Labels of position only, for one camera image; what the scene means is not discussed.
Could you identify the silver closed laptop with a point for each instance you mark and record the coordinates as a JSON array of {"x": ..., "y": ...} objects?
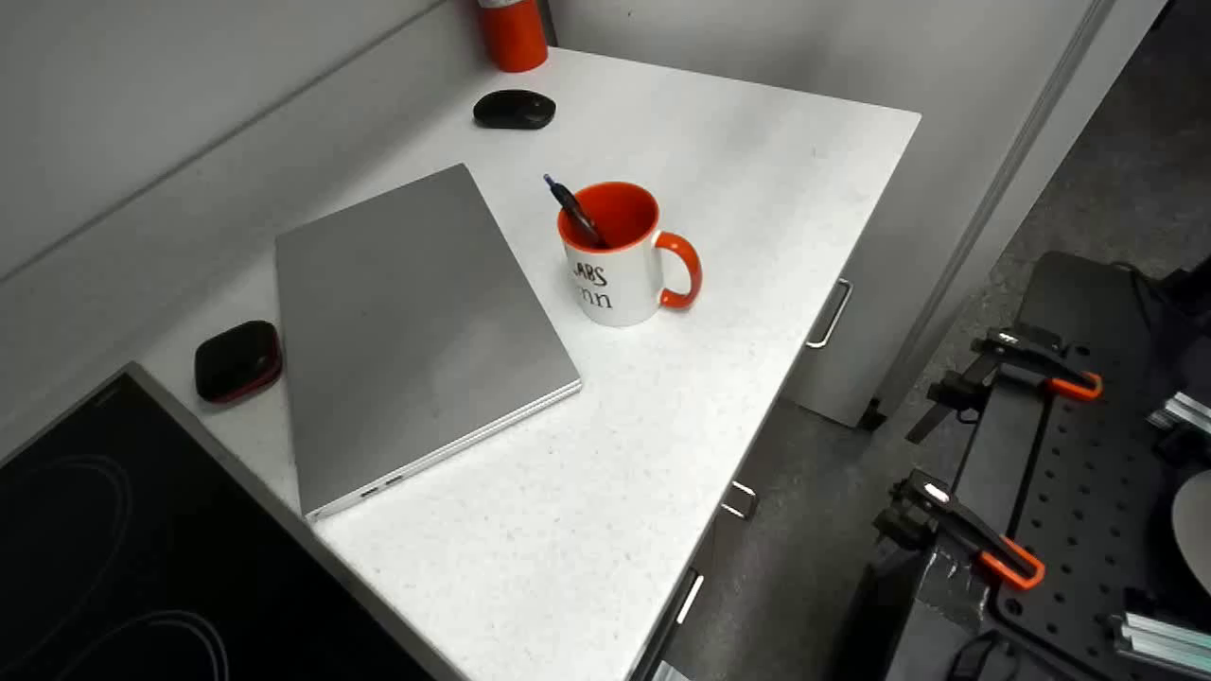
[{"x": 410, "y": 335}]

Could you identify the black orange bar clamp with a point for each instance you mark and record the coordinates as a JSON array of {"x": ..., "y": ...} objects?
[
  {"x": 965, "y": 530},
  {"x": 1028, "y": 363}
]

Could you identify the black perforated mounting table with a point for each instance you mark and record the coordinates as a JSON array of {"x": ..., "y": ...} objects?
[{"x": 1074, "y": 494}]

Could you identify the orange cylindrical container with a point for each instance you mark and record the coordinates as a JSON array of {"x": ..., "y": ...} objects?
[{"x": 511, "y": 34}]

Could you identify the grey round disc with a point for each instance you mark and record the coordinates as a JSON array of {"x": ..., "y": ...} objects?
[{"x": 1196, "y": 530}]

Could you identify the aluminium profile bar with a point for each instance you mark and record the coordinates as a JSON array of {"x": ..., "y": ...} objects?
[
  {"x": 1185, "y": 412},
  {"x": 1164, "y": 639}
]

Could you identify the black oval case red trim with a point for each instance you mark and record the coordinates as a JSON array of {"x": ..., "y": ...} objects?
[{"x": 236, "y": 361}]

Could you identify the dark marker pen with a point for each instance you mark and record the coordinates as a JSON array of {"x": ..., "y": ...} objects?
[{"x": 569, "y": 204}]

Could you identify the black induction cooktop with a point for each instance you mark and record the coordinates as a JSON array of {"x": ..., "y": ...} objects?
[{"x": 128, "y": 552}]

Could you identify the black computer mouse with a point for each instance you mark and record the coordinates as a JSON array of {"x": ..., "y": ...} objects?
[{"x": 511, "y": 109}]

